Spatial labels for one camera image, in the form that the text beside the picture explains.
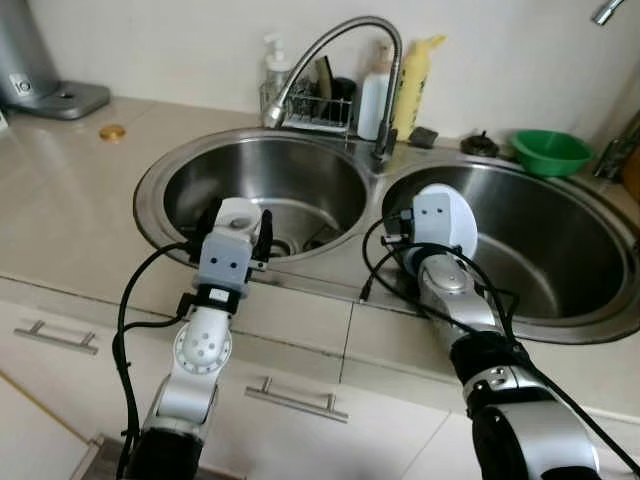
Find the white bowl with floral inside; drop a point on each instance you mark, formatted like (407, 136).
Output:
(462, 225)

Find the black sink stopper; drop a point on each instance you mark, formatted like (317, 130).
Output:
(480, 146)

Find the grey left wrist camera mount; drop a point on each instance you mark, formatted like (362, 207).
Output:
(223, 262)

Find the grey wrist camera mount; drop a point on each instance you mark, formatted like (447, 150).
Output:
(223, 262)
(432, 222)

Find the brown wooden cutting board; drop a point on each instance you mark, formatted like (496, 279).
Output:
(633, 175)

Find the stainless steel double sink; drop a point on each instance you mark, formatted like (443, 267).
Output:
(540, 250)

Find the round brass cap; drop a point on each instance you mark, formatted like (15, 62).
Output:
(112, 133)

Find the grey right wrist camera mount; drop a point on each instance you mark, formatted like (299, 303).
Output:
(432, 222)

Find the white plastic bottle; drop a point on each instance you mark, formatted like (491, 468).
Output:
(372, 100)

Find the grey countertop appliance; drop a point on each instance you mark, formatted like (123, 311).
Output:
(30, 50)

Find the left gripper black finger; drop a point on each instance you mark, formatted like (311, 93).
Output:
(265, 235)
(213, 220)

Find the dark grey sponge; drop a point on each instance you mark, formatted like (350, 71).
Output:
(423, 137)

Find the chrome gooseneck faucet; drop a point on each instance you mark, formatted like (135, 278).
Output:
(273, 110)

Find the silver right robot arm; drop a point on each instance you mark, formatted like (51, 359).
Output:
(450, 295)

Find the small white bowl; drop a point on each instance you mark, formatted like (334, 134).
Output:
(240, 212)

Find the chrome wall tap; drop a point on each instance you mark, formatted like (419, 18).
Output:
(605, 12)

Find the green plastic bowl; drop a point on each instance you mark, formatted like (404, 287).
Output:
(550, 160)

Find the yellow detergent bottle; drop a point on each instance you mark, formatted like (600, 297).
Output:
(410, 90)

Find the small chrome tap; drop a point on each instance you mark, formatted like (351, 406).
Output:
(615, 155)

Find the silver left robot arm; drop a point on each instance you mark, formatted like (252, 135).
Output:
(200, 345)

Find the black scrubber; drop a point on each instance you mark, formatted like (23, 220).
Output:
(345, 88)

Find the clear soap pump bottle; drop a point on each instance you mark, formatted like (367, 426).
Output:
(277, 72)

